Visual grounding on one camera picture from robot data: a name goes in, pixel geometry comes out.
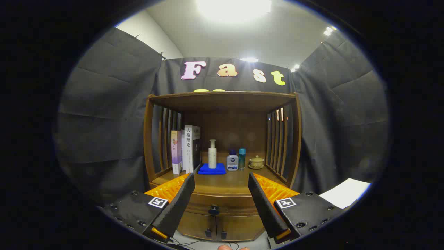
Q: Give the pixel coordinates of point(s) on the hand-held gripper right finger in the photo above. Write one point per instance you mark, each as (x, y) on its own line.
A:
(265, 208)

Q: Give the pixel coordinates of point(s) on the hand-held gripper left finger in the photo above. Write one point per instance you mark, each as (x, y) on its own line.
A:
(177, 208)

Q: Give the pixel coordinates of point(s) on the black round drawer knob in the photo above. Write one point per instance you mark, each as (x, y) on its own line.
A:
(213, 210)

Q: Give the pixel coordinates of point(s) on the brown wooden drawer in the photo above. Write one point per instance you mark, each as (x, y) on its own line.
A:
(229, 200)

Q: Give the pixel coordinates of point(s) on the wooden cabinet door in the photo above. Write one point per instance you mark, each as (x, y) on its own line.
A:
(239, 227)

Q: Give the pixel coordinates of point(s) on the wooden countertop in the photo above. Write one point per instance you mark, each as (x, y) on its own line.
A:
(225, 182)

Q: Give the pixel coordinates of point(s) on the brown wooden cabinet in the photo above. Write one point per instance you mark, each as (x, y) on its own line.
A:
(222, 100)

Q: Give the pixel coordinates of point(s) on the lidded ceramic teacup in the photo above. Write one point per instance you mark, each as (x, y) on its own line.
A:
(256, 162)

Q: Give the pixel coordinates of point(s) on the blue folded cloth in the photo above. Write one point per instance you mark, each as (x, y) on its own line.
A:
(211, 170)

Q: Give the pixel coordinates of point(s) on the slim teal bottle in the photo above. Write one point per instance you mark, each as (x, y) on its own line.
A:
(241, 159)

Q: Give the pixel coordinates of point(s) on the purple book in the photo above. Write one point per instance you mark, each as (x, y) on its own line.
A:
(176, 152)

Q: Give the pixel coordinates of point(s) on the white bottle with blue cap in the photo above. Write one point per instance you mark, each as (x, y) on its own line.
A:
(232, 162)

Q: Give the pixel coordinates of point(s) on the thick white book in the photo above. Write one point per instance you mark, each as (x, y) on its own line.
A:
(188, 149)

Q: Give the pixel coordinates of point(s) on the white pump bottle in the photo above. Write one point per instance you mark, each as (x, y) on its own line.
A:
(212, 156)

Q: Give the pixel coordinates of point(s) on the white flat board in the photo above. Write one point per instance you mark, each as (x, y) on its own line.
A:
(345, 192)

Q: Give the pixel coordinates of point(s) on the large ceiling light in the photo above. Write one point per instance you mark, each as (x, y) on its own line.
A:
(234, 8)

